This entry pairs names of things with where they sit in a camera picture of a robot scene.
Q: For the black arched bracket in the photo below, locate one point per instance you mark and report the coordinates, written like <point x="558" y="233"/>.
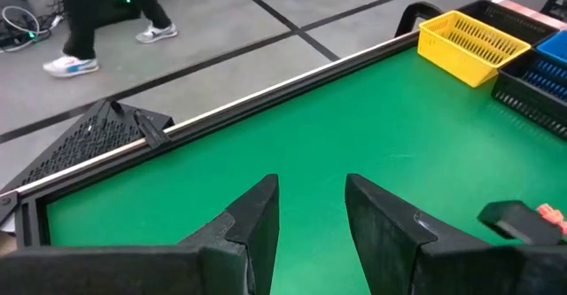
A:
<point x="405" y="13"/>

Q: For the black plastic basket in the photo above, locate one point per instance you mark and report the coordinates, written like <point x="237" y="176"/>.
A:
<point x="527" y="109"/>
<point x="509" y="18"/>

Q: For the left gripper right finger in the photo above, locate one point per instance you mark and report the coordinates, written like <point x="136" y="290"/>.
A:
<point x="385" y="242"/>

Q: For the orange toy finger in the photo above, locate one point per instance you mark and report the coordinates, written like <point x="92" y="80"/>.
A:
<point x="551" y="216"/>

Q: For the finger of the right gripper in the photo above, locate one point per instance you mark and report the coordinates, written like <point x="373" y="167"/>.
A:
<point x="514" y="222"/>

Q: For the black clamp bracket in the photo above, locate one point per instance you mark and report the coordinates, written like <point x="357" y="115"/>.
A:
<point x="150" y="129"/>

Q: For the yellow plastic basket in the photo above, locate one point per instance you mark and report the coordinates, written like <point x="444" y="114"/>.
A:
<point x="469" y="47"/>

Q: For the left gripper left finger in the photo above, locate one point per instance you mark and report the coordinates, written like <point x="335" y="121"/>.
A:
<point x="252" y="242"/>

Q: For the person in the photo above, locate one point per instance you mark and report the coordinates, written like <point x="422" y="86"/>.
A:
<point x="80" y="20"/>

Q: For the black perforated metal case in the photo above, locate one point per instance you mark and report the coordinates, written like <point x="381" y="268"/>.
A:
<point x="80" y="144"/>

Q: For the blue plastic basket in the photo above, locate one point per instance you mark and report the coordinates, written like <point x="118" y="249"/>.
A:
<point x="553" y="47"/>

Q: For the green table mat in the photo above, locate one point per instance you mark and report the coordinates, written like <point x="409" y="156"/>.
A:
<point x="354" y="131"/>

